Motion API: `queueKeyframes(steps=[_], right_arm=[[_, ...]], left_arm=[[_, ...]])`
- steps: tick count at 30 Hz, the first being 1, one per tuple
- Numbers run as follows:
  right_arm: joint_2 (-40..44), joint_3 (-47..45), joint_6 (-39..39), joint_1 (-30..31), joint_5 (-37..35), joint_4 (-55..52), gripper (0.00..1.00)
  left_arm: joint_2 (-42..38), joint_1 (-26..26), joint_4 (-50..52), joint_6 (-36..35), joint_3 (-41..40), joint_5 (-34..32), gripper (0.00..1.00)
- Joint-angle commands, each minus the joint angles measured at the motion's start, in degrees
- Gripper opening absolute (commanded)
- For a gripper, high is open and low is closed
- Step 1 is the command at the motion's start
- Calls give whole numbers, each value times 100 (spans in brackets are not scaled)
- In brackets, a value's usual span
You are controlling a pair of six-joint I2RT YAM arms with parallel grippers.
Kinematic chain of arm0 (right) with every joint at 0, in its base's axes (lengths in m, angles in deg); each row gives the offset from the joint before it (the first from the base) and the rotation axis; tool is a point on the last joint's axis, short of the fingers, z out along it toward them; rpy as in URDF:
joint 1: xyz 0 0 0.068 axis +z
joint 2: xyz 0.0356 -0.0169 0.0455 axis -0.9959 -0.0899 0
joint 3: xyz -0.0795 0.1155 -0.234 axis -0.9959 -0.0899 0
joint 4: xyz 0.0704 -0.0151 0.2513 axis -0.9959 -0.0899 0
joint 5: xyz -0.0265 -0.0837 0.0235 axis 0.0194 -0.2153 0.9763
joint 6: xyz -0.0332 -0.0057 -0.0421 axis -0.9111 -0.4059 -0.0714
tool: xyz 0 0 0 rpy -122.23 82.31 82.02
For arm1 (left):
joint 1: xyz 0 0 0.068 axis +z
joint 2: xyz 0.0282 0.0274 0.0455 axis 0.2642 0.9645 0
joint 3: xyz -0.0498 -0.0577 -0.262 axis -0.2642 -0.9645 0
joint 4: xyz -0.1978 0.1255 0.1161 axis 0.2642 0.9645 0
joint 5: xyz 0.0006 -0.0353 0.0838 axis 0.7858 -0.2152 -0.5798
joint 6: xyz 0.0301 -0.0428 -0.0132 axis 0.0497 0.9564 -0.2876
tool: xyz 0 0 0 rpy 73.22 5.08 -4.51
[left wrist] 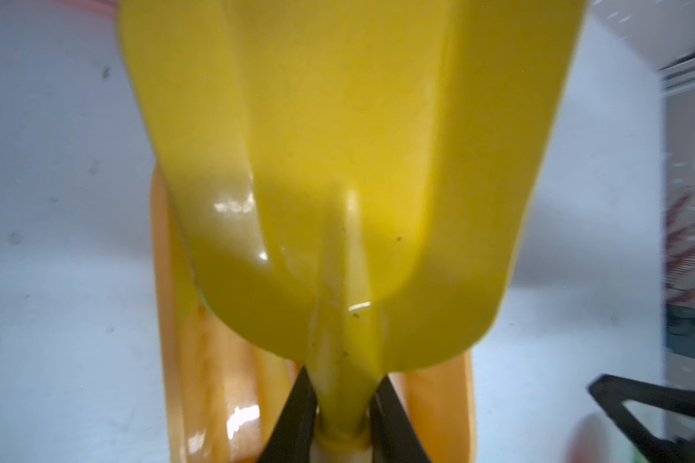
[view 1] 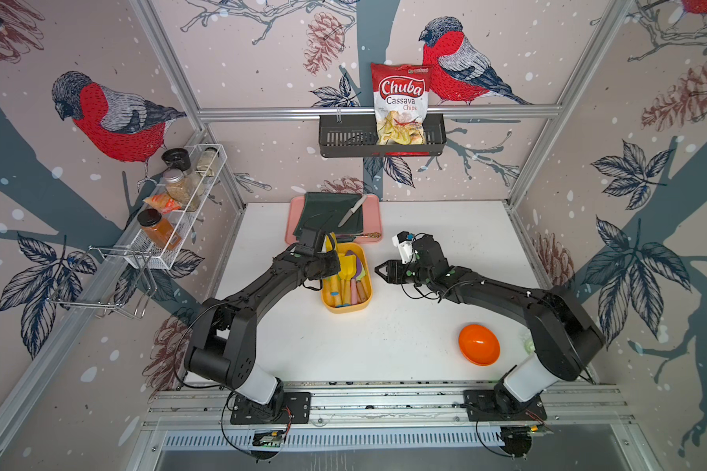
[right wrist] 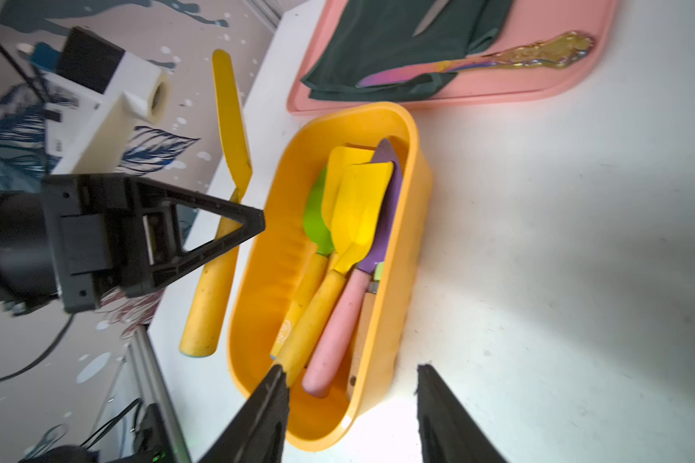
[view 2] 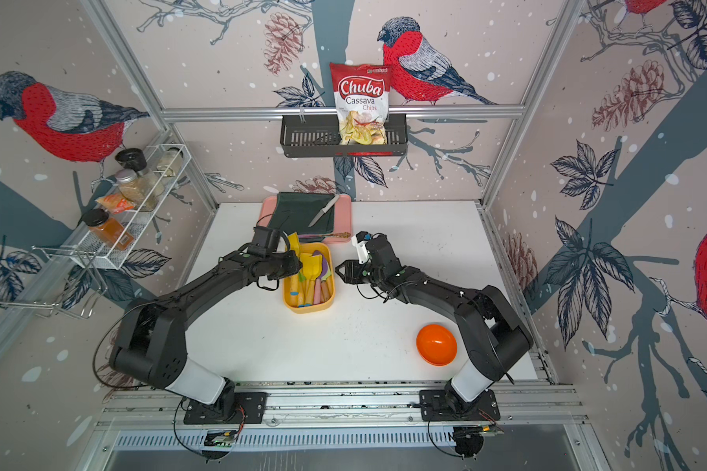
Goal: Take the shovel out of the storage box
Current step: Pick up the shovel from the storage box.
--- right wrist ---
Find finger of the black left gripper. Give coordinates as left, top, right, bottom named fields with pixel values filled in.
left=132, top=177, right=266, bottom=297

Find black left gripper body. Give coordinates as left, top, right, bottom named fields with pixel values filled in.
left=41, top=174, right=183, bottom=314

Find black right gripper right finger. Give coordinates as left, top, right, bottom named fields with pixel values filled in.
left=417, top=365, right=506, bottom=463

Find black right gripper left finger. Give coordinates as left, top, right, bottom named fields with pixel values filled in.
left=200, top=365, right=290, bottom=463

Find purple shovel pink handle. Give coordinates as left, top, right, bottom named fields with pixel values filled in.
left=302, top=139, right=403, bottom=397

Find green shovel yellow handle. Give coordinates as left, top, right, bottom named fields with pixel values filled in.
left=302, top=168, right=334, bottom=257

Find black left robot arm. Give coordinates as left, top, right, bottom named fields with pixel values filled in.
left=0, top=174, right=266, bottom=314

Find yellow storage box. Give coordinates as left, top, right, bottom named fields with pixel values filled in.
left=227, top=102, right=432, bottom=453

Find dark green folded cloth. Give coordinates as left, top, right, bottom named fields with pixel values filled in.
left=301, top=0, right=513, bottom=102

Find iridescent gold spoon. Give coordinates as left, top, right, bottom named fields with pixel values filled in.
left=356, top=31, right=597, bottom=88

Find pink plastic tray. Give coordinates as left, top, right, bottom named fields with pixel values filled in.
left=287, top=0, right=620, bottom=116

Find white handled knife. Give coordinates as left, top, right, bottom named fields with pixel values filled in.
left=412, top=0, right=450, bottom=37

